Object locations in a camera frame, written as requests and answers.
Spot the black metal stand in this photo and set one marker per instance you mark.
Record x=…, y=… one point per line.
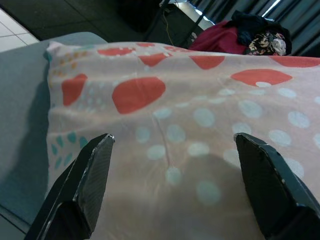
x=156, y=22

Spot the dark red cloth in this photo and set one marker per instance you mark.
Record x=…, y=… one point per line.
x=220, y=37

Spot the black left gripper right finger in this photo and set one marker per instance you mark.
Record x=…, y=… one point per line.
x=275, y=192

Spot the pink pillow with red spots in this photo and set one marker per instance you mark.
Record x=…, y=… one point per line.
x=180, y=120

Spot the dark grey curtain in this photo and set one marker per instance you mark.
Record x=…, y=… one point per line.
x=287, y=15

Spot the black garment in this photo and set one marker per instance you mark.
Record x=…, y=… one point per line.
x=252, y=27

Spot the grey sofa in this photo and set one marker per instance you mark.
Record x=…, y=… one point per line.
x=22, y=120

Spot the floral patterned garment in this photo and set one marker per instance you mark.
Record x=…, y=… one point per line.
x=268, y=43

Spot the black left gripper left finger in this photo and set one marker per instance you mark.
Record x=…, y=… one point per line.
x=82, y=190

